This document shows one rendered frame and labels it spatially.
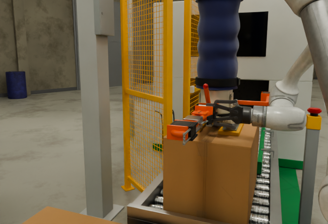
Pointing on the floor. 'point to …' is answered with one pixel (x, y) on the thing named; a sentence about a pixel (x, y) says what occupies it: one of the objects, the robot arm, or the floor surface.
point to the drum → (16, 85)
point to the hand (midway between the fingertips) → (205, 111)
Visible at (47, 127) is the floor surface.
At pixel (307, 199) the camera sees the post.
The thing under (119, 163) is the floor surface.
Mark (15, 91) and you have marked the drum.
